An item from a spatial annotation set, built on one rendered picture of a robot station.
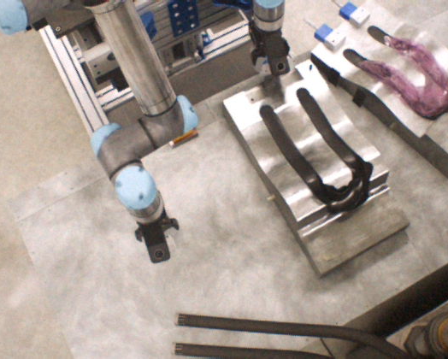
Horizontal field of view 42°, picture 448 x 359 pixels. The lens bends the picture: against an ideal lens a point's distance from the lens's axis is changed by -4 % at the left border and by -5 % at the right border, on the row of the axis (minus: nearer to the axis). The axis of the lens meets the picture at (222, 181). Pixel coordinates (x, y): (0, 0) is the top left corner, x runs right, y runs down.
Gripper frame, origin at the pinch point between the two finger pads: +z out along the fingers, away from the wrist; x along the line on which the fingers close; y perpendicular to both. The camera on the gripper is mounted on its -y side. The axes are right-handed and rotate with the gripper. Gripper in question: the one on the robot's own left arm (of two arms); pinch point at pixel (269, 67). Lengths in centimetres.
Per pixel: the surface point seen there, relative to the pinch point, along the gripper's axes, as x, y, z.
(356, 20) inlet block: -27.4, 4.4, -3.6
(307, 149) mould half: 0.3, -26.9, -4.2
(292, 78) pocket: -4.2, -5.9, -1.7
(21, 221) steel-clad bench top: 76, -18, 5
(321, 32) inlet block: -16.9, 4.9, -2.3
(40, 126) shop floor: 82, 53, 85
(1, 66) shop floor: 94, 90, 85
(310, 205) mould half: 5.8, -41.9, -8.7
